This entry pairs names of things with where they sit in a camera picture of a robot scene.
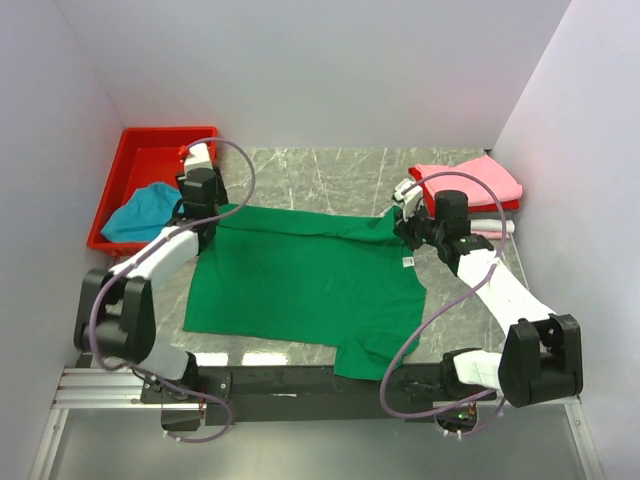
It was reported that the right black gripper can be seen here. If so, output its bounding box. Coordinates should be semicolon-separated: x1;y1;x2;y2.
393;201;445;252

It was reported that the green t shirt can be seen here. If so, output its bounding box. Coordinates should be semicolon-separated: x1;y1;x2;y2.
184;206;427;380

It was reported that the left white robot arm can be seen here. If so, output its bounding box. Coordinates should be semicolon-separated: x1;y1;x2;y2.
73;166;228;402

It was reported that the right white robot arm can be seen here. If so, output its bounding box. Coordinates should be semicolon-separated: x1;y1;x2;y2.
393;180;584;407

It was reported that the folded red t shirt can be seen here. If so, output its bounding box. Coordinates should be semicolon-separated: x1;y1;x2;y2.
408;165;523;214

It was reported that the folded white t shirt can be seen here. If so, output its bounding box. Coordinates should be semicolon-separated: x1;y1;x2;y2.
471;219;515;234

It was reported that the blue t shirt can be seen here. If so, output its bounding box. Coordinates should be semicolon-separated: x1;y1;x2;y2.
101;182;181;243

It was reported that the red plastic bin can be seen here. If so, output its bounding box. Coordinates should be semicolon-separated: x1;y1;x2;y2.
87;126;218;257

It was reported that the folded light pink t shirt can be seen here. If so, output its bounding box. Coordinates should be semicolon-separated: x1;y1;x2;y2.
473;231;511;240

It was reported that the folded grey t shirt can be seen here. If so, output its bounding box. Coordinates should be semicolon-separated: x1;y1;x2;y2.
469;211;514;222

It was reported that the black base beam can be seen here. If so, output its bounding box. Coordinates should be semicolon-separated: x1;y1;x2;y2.
139;363;496;434

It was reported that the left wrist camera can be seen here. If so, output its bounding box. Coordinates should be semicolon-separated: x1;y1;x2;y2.
178;143;213;175

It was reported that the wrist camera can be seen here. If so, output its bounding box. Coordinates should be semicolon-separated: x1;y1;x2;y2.
392;178;425;221
178;143;213;175

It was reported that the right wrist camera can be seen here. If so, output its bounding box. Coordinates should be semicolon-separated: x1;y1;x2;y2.
392;178;425;221

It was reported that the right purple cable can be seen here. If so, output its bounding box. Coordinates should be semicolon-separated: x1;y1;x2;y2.
378;170;509;439

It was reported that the aluminium frame rail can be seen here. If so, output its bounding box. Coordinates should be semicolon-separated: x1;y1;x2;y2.
29;259;601;480

